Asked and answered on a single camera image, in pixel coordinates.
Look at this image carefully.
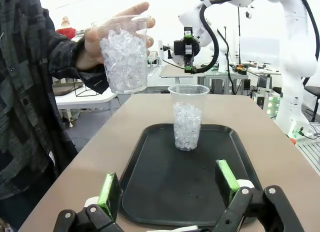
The yellow emergency stop box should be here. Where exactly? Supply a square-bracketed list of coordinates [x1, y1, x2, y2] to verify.
[235, 63, 248, 77]

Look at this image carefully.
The black plastic serving tray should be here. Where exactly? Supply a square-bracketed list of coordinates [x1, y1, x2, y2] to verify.
[119, 123, 263, 227]

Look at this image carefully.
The tall clear iced cup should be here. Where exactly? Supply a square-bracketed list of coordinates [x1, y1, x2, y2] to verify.
[168, 83, 210, 152]

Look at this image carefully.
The brown bag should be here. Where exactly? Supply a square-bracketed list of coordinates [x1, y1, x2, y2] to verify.
[53, 80, 85, 97]

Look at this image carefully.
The short clear iced cup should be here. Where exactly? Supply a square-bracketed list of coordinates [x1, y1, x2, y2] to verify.
[90, 14, 153, 95]

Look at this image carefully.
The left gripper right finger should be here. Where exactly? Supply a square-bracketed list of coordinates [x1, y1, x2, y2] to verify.
[212, 158, 298, 232]

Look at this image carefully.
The person's left forearm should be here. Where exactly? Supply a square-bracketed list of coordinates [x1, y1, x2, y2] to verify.
[44, 29, 111, 95]

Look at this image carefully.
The white side table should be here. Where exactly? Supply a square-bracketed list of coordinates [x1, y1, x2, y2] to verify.
[53, 85, 120, 110]

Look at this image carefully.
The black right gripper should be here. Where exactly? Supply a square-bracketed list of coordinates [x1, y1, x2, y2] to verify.
[174, 25, 201, 75]

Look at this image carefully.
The black office chair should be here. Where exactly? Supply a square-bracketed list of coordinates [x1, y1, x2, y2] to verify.
[303, 84, 320, 123]

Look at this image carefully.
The aluminium frame bench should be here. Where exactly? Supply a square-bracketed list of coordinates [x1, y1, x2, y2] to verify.
[197, 71, 251, 95]

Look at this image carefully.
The white desk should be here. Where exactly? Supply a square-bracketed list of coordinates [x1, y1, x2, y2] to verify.
[159, 64, 201, 87]

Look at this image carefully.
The person's left hand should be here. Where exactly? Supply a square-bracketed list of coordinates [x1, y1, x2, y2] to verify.
[74, 1, 156, 72]

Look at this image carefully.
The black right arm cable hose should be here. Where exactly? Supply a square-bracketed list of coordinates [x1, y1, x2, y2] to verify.
[196, 0, 320, 75]

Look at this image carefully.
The aluminium mounting platform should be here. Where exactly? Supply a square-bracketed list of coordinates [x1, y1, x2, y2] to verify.
[296, 141, 320, 179]

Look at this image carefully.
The bystander in red top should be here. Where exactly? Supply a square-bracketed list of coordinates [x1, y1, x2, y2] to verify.
[55, 15, 77, 40]

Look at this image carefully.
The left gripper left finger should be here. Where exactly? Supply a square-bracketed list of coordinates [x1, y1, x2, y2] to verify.
[52, 171, 127, 232]

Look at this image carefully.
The black tripod stand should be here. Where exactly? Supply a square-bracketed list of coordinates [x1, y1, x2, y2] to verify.
[236, 5, 243, 67]
[223, 26, 229, 73]

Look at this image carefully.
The person in patchwork jacket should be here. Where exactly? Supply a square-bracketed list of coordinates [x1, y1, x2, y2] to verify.
[0, 0, 80, 232]

